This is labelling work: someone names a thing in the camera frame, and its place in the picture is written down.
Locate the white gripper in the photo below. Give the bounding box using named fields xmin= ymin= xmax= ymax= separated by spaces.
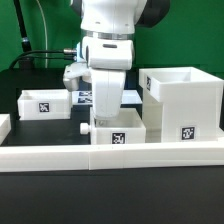
xmin=91 ymin=69 xmax=126 ymax=120

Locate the white front drawer box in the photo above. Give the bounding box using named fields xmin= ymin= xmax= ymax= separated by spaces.
xmin=80 ymin=108 xmax=146 ymax=145

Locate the white drawer box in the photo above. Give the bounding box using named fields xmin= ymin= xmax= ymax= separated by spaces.
xmin=17 ymin=89 xmax=72 ymax=120
xmin=80 ymin=108 xmax=146 ymax=145

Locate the white drawer cabinet housing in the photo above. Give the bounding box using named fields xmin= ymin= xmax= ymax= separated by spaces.
xmin=139 ymin=67 xmax=224 ymax=143

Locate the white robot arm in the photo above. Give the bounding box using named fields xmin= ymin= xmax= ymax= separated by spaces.
xmin=64 ymin=0 xmax=170 ymax=120

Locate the white rear drawer box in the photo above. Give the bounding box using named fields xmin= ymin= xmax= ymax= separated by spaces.
xmin=17 ymin=89 xmax=72 ymax=120

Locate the white marker tag sheet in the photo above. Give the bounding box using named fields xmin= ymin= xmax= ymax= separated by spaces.
xmin=72 ymin=90 xmax=142 ymax=105

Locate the black pole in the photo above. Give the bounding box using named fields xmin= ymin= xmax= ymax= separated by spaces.
xmin=13 ymin=0 xmax=32 ymax=52

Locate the black cable bundle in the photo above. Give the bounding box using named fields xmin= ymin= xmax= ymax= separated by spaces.
xmin=9 ymin=48 xmax=78 ymax=70

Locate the white cable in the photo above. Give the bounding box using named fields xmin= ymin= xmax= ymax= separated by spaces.
xmin=35 ymin=0 xmax=49 ymax=69

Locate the white plastic border frame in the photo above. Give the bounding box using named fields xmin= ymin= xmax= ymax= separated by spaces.
xmin=0 ymin=114 xmax=224 ymax=172

